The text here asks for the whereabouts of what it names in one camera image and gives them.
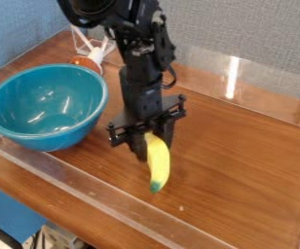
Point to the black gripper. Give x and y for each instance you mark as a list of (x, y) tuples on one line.
[(126, 124)]

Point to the yellow wedge object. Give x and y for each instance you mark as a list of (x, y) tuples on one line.
[(158, 161)]

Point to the blue bowl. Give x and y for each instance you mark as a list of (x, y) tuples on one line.
[(51, 104)]

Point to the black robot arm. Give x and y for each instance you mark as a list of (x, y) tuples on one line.
[(135, 24)]

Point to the orange white plunger toy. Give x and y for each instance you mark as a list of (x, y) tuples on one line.
[(89, 61)]

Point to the clear acrylic back barrier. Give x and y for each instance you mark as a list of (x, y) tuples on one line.
[(263, 87)]

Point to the clear acrylic barrier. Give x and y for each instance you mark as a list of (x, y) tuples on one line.
[(123, 207), (263, 87)]

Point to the clear acrylic front barrier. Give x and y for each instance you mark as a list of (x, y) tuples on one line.
[(123, 207)]

